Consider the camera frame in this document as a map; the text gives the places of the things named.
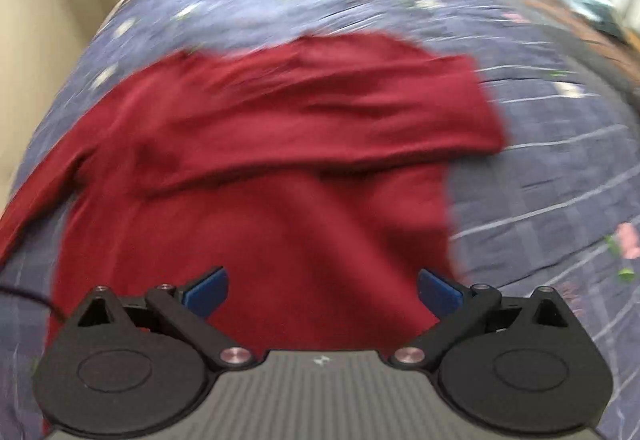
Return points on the dark red knit sweater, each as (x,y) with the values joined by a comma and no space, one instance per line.
(280,160)

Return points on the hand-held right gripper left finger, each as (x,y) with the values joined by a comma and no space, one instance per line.
(206,292)

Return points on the blue checked floral blanket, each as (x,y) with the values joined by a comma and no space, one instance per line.
(550,170)

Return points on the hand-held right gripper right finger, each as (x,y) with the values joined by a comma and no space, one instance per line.
(437,294)

